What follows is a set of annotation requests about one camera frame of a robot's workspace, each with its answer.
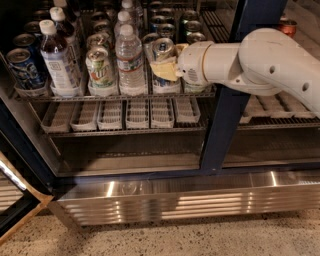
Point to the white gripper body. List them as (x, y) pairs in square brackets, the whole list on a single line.
[(190, 63)]

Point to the red bull can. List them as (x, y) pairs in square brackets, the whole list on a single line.
[(162, 49), (147, 42), (155, 22), (166, 30)]

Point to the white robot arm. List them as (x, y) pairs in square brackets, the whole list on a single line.
[(265, 63)]

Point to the green soda can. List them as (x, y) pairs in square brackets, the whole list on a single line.
[(194, 88), (192, 27), (195, 37)]

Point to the front green soda can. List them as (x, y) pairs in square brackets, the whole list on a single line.
[(194, 88)]

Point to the front 7up can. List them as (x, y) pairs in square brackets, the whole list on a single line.
[(99, 68)]

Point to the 7up can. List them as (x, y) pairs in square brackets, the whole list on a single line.
[(99, 68), (98, 40)]

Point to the red soda can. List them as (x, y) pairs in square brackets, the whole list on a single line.
[(287, 26)]

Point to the front blue pepsi can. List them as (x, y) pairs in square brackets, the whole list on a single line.
[(24, 69)]

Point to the blue pepsi can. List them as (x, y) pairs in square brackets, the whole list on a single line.
[(29, 42), (24, 69)]

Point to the steel fridge bottom grille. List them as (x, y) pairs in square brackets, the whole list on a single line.
[(103, 202)]

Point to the open fridge door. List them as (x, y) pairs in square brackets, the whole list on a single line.
[(19, 200)]

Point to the front clear water bottle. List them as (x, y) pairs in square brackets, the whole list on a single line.
[(130, 61)]

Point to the clear water bottle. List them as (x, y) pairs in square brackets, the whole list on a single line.
[(130, 61), (123, 18)]

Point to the front dark tea bottle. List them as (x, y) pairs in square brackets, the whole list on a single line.
[(59, 62)]

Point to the dark tea bottle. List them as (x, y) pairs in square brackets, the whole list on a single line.
[(67, 30), (59, 62)]

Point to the top wire shelf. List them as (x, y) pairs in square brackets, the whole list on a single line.
[(213, 27)]

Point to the wire shelf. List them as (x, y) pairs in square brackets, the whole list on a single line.
[(213, 27), (165, 115)]

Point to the lower wire shelf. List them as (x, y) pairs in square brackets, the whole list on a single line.
[(165, 115)]

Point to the blue fridge door frame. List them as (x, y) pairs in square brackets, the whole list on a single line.
[(229, 104)]

